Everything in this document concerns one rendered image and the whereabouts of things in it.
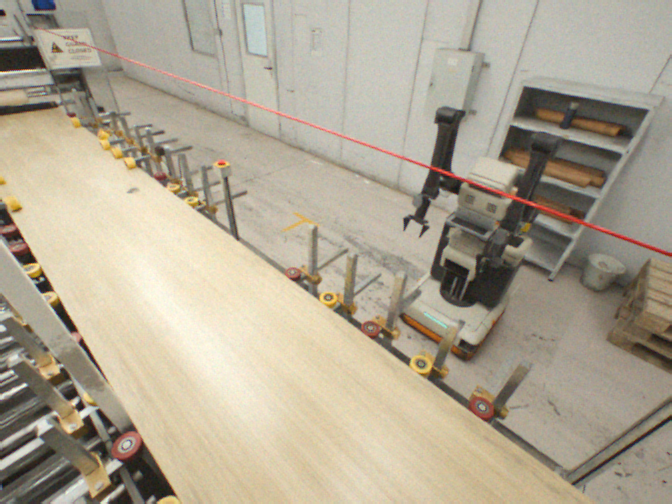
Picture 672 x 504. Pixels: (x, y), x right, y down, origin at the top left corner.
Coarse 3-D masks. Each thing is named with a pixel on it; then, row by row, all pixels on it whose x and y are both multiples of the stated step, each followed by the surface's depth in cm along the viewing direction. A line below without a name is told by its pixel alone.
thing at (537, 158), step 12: (528, 144) 130; (540, 156) 128; (552, 156) 126; (528, 168) 133; (540, 168) 133; (528, 180) 135; (516, 192) 140; (528, 192) 137; (516, 204) 142; (516, 216) 145; (504, 228) 151
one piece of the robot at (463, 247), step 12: (456, 192) 186; (468, 192) 179; (480, 192) 175; (468, 204) 183; (480, 204) 178; (492, 204) 173; (504, 204) 169; (492, 216) 177; (504, 216) 174; (456, 240) 199; (468, 240) 196; (444, 252) 204; (456, 252) 201; (468, 252) 197; (480, 252) 191; (444, 264) 213; (468, 264) 196; (480, 264) 199; (468, 276) 202
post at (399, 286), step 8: (400, 272) 127; (400, 280) 126; (400, 288) 128; (392, 296) 134; (400, 296) 132; (392, 304) 136; (400, 304) 136; (392, 312) 138; (392, 320) 141; (392, 328) 144; (384, 336) 150; (384, 344) 153
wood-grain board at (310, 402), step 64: (0, 128) 298; (64, 128) 306; (0, 192) 211; (64, 192) 215; (64, 256) 166; (128, 256) 168; (192, 256) 171; (256, 256) 174; (128, 320) 137; (192, 320) 138; (256, 320) 140; (320, 320) 142; (128, 384) 115; (192, 384) 116; (256, 384) 117; (320, 384) 119; (384, 384) 120; (192, 448) 100; (256, 448) 101; (320, 448) 102; (384, 448) 103; (448, 448) 104; (512, 448) 104
